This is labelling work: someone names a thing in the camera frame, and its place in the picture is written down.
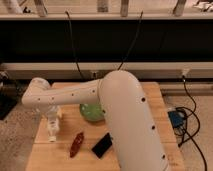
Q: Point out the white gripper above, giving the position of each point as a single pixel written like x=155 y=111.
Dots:
x=51 y=112

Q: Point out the clear plastic bottle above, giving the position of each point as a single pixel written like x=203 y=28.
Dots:
x=53 y=129

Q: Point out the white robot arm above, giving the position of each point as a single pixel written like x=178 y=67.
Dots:
x=129 y=119

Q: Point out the green ceramic bowl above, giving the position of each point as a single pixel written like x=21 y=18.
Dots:
x=91 y=112

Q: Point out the brown oblong object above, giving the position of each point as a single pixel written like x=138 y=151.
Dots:
x=77 y=142

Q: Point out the wooden table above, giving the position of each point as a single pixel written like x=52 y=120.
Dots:
x=47 y=156

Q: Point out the black rectangular object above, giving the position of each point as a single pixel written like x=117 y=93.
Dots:
x=102 y=145

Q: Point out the blue power device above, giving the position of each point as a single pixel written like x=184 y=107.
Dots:
x=175 y=119

